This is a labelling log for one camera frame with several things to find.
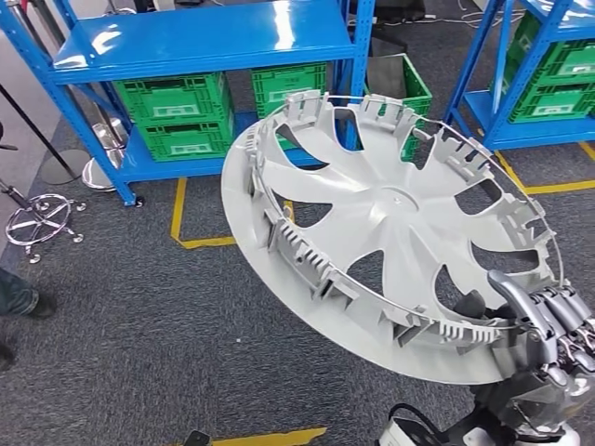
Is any green crate with grey liner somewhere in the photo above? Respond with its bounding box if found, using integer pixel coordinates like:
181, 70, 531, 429
364, 53, 433, 163

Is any yellow floor tape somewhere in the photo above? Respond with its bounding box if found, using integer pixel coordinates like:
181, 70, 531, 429
165, 426, 328, 446
170, 177, 295, 251
492, 141, 595, 196

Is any chrome stanchion post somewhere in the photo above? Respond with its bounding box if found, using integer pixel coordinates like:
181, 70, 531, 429
35, 0, 130, 153
6, 0, 125, 190

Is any person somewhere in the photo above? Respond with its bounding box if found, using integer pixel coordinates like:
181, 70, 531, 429
0, 268, 57, 374

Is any black office chair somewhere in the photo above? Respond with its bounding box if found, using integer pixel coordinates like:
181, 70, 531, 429
371, 0, 426, 54

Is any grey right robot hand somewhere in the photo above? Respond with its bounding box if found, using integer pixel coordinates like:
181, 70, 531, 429
452, 269, 595, 441

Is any white floor cable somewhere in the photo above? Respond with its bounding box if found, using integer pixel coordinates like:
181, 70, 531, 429
348, 0, 526, 29

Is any thin black stanchion post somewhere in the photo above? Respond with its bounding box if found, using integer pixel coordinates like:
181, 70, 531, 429
0, 83, 90, 186

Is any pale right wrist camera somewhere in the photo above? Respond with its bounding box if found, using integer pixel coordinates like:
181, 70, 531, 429
376, 417, 450, 446

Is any black stool chrome base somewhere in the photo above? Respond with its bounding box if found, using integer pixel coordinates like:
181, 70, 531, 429
0, 120, 87, 265

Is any grey plastic wheel cover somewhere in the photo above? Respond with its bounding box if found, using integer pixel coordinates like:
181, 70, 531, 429
220, 88, 565, 386

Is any blue metal shelf rack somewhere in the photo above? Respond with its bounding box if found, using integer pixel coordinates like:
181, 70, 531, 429
0, 0, 377, 207
443, 0, 595, 152

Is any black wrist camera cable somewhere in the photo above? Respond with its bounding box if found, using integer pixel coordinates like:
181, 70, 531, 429
388, 402, 512, 446

